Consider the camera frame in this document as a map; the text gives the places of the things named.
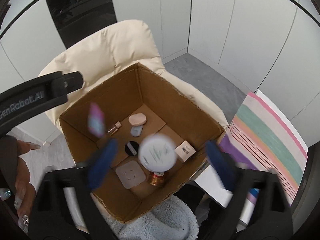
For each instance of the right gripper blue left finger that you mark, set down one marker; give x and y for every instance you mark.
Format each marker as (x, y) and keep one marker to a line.
(99, 164)

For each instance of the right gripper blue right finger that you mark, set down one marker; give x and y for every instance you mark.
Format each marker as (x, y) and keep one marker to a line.
(222, 163)

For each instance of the translucent square plastic case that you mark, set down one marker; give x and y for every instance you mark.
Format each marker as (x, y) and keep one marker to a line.
(130, 174)

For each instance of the black round puff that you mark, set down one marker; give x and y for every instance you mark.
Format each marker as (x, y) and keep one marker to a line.
(131, 148)

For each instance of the small clear glass bottle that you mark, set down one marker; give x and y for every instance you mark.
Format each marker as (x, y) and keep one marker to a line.
(114, 129)

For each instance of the small purple bottle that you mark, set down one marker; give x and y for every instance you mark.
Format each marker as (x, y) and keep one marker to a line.
(96, 121)

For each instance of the grey blue oval case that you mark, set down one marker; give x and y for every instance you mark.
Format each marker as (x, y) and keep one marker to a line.
(136, 130)

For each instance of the beige square carton box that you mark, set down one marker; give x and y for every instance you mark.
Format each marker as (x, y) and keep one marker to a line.
(184, 151)

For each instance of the peach powder compact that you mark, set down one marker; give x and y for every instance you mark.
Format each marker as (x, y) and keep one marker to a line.
(137, 119)

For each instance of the white round jar lid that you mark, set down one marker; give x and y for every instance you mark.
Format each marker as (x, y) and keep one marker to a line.
(157, 153)

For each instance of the red gold can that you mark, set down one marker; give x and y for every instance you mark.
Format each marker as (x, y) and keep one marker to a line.
(156, 179)

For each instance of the person left hand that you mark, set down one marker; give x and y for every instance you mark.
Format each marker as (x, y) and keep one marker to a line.
(17, 193)

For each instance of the striped colourful cloth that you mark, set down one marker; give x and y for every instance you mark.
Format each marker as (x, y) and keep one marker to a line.
(267, 142)

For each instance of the brown cardboard box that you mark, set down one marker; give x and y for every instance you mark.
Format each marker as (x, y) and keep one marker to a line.
(139, 90)

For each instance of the light blue fleece jacket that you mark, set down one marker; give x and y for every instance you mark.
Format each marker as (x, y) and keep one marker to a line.
(172, 219)

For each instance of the cream padded chair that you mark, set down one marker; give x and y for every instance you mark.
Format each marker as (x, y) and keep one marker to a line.
(110, 50)

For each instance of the black display cabinet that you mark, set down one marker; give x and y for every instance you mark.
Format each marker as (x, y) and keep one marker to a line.
(77, 19)

